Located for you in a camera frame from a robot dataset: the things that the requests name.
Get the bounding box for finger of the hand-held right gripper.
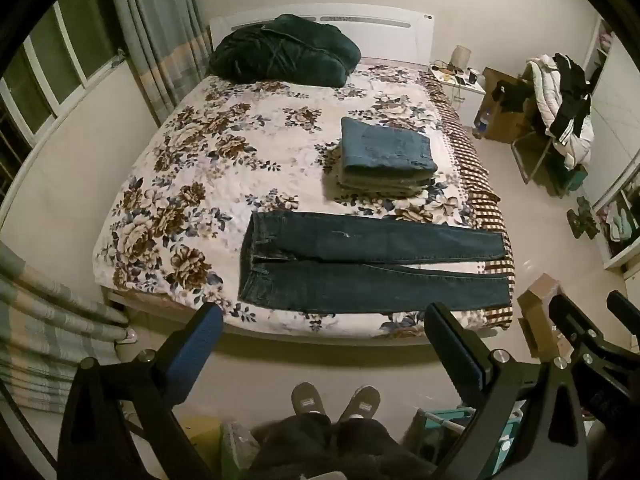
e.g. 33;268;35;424
547;292;608;356
606;290;640;326

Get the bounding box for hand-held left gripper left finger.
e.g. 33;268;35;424
57;302;224;480

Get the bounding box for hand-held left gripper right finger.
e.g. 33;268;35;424
424;301;586;480

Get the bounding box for dark blue jeans pants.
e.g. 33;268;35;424
237;210;512;315

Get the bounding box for folded grey pants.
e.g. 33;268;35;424
336;176;434;197

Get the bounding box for small open cardboard box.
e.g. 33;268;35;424
516;274;576;361

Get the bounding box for teal box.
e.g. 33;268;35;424
400;406;526;480

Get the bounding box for teal folded cloth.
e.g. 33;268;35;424
607;207;636;241

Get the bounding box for yellow box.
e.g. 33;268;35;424
187;417;227;480

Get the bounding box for person's grey right slipper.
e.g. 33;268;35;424
337;385;382;422

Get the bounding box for person's grey slipper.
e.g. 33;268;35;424
291;382;329;416
337;385;382;422

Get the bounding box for clear plastic bag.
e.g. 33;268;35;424
220;422;262;480

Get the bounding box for person's grey left slipper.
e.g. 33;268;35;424
291;382;329;416

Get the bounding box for green box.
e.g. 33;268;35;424
560;162;589;194

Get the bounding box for green beige curtain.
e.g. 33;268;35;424
107;0;213;128
0;240;136;406

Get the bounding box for person's legs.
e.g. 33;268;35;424
247;412;437;480

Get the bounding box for brown plaid bed sheet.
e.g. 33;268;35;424
420;70;516;331

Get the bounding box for floral bed blanket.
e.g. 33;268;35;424
92;62;516;338

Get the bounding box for white wardrobe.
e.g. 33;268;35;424
580;15;640;272

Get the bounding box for folded blue jeans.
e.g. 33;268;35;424
340;116;438;171

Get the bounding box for large cardboard box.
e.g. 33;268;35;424
472;67;540;143

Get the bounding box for white nightstand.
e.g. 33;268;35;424
429;62;487;128

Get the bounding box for dark green duvet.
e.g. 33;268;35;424
208;13;362;87

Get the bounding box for metal frame chair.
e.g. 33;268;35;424
510;95;576;197

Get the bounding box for white frame window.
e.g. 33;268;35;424
0;0;127;181

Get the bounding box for white bed frame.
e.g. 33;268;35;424
102;12;501;348

